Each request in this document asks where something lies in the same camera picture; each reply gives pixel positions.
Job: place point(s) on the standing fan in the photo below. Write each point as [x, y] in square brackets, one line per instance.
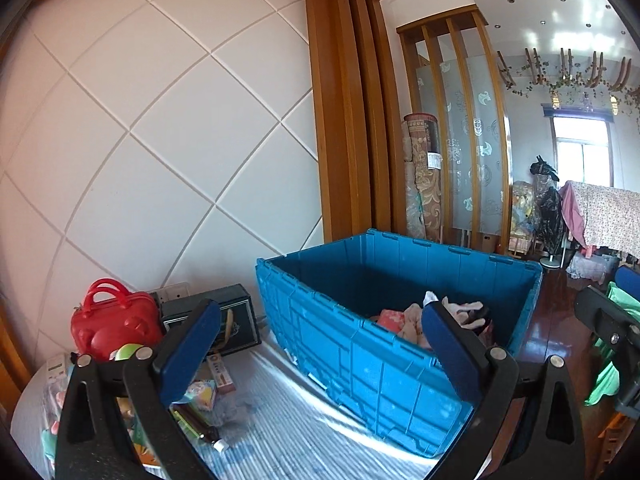
[550, 226]

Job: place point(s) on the wooden glass partition screen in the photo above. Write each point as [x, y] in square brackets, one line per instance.
[453, 74]

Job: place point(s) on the white wall socket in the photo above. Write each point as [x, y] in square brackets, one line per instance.
[171, 292]

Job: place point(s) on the green alien plush toy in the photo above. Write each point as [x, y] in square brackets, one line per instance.
[125, 352]

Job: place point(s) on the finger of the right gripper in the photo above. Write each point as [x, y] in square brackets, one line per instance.
[610, 322]
[629, 280]

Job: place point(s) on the brown plastic bottle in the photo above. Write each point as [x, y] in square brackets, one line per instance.
[199, 427]

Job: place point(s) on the blue plastic storage crate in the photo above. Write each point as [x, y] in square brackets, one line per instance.
[321, 302]

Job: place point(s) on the floral cloth covered furniture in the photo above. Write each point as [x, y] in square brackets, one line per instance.
[598, 216]

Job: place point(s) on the red plastic handbag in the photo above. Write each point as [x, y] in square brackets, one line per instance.
[111, 316]

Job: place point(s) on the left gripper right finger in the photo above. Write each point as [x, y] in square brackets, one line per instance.
[547, 442]

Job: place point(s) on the rolled patterned carpet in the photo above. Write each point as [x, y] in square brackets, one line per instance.
[423, 134]

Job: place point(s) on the red white slim box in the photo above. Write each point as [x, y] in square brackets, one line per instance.
[220, 374]

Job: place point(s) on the pastel tissue packet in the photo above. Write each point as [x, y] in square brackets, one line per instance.
[201, 394]

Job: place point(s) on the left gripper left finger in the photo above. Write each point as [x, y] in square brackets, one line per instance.
[93, 442]

